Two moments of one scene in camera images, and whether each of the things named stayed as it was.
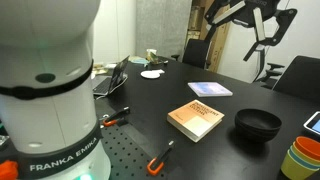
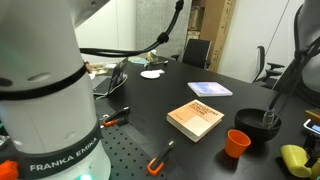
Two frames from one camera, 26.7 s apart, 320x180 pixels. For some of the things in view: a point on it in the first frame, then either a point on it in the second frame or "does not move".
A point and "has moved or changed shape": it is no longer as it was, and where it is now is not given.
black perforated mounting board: (127, 155) does not move
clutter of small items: (150, 58) does not move
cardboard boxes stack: (196, 30) does not move
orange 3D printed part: (9, 170) does not move
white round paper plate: (150, 74) does not move
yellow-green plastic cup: (295, 170) has moved or changed shape
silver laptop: (118, 77) does not move
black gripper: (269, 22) to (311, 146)
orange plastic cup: (309, 147) has moved or changed shape
